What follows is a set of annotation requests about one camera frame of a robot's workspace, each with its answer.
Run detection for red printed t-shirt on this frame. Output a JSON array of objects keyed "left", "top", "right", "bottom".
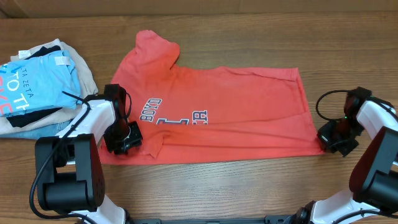
[{"left": 99, "top": 30, "right": 322, "bottom": 165}]

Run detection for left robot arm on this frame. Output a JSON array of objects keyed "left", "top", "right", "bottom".
[{"left": 29, "top": 91, "right": 142, "bottom": 223}]

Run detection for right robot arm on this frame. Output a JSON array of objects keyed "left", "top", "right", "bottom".
[{"left": 285, "top": 88, "right": 397, "bottom": 224}]

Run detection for beige folded garment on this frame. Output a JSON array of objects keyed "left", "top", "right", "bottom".
[{"left": 1, "top": 39, "right": 98, "bottom": 134}]

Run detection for folded blue jeans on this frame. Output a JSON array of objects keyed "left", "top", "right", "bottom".
[{"left": 1, "top": 120, "right": 71, "bottom": 139}]

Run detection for light blue folded t-shirt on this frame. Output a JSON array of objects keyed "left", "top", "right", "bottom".
[{"left": 1, "top": 50, "right": 81, "bottom": 116}]

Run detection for black folded garment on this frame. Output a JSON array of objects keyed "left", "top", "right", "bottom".
[{"left": 6, "top": 45, "right": 61, "bottom": 128}]

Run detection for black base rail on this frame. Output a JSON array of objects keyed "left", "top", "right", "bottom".
[{"left": 127, "top": 215, "right": 296, "bottom": 224}]

